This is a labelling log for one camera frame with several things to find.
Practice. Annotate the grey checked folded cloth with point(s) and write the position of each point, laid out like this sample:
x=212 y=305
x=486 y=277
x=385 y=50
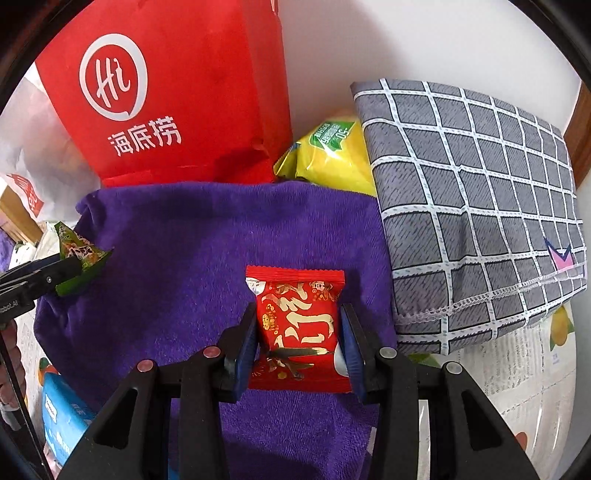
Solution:
x=461 y=184

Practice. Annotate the purple towel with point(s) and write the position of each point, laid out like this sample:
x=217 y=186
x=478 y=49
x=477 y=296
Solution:
x=184 y=240

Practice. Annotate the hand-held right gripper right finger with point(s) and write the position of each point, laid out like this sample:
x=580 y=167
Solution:
x=351 y=351

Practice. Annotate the red paper bag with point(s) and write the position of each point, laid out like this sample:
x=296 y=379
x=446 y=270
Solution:
x=194 y=92

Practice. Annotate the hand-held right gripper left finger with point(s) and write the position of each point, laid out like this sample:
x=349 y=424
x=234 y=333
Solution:
x=247 y=342

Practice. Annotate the green snack packet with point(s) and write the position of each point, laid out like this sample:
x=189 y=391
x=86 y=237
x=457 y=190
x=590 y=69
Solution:
x=78 y=251

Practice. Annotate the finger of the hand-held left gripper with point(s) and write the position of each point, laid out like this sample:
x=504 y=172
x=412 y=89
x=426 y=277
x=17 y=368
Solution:
x=46 y=280
x=37 y=266

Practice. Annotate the fruit printed bed sheet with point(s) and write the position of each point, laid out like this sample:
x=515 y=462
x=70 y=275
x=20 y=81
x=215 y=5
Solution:
x=508 y=392

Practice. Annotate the red gold-print snack packet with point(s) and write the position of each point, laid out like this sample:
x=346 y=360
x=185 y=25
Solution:
x=295 y=314

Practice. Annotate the yellow snack bag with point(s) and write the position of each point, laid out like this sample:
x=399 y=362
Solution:
x=341 y=161

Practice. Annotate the white plastic shopping bag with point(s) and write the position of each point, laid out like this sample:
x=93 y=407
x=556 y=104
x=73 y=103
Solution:
x=27 y=138

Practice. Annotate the blue tissue pack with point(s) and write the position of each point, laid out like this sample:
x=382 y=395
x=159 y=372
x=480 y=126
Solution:
x=64 y=415

